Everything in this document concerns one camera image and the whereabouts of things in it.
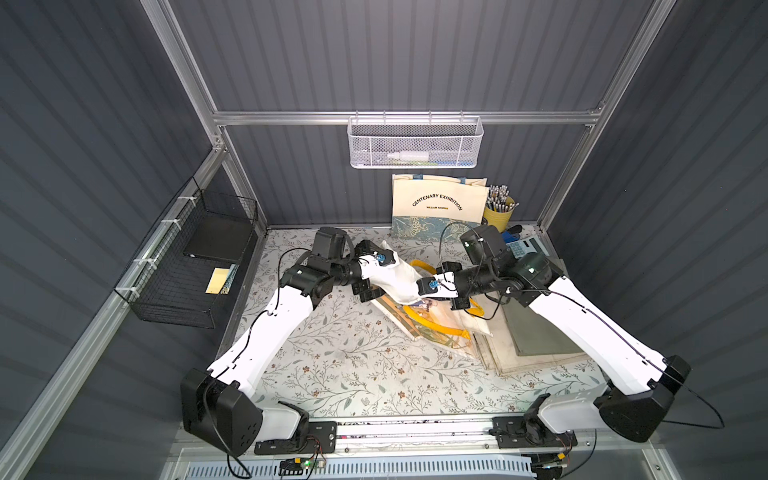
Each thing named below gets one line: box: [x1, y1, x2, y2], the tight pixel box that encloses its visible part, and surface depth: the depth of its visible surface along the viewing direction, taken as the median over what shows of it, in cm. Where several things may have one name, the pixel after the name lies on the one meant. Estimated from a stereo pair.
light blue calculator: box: [506, 235, 550, 259], surface depth 114 cm
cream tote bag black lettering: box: [391, 174, 490, 243], surface depth 111 cm
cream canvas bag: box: [472, 296, 587, 375], surface depth 86 cm
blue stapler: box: [502, 224, 523, 243], surface depth 116 cm
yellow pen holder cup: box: [483, 184, 519, 233], surface depth 107 cm
